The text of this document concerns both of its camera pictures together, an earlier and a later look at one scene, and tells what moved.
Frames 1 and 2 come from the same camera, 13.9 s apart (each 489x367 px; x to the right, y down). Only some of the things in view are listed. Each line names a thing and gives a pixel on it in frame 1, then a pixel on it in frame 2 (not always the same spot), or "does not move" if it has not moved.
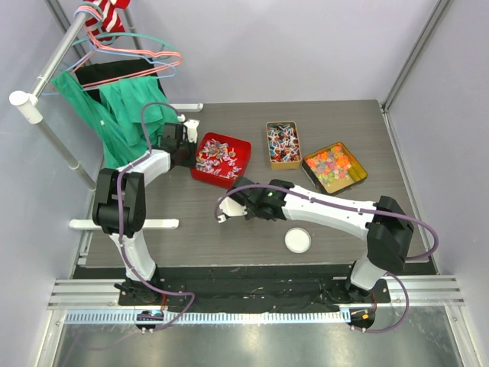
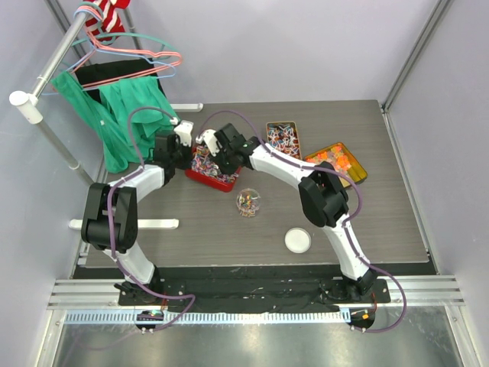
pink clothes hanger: x=114 y=49 does not move
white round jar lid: x=297 y=240 does not move
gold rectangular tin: x=283 y=147 does not move
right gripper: x=250 y=214 to x=228 y=171
